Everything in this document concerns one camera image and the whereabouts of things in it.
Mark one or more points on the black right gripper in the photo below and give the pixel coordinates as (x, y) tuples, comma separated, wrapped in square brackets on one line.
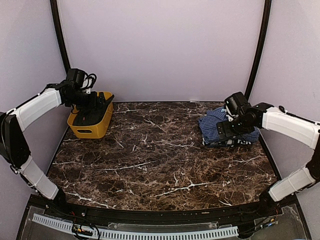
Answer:
[(228, 132)]

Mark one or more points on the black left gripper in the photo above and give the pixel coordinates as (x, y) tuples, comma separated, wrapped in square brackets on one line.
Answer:
[(93, 102)]

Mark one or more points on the black pinstriped long sleeve shirt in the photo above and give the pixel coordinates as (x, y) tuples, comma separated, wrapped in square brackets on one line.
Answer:
[(89, 116)]

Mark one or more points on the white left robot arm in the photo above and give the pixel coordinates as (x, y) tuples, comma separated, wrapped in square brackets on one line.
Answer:
[(14, 147)]

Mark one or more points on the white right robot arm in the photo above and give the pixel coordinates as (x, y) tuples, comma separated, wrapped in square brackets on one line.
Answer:
[(304, 131)]

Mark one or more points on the yellow plastic basket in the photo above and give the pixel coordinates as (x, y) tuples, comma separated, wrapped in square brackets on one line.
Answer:
[(91, 132)]

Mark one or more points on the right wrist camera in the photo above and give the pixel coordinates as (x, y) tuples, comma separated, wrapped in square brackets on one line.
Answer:
[(236, 102)]

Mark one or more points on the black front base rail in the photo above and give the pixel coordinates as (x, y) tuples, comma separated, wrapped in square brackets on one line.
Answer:
[(284, 221)]

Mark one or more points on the white slotted cable duct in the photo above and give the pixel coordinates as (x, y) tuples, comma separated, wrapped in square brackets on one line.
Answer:
[(122, 231)]

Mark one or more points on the black enclosure frame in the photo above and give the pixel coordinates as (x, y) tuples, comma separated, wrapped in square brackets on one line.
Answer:
[(161, 50)]

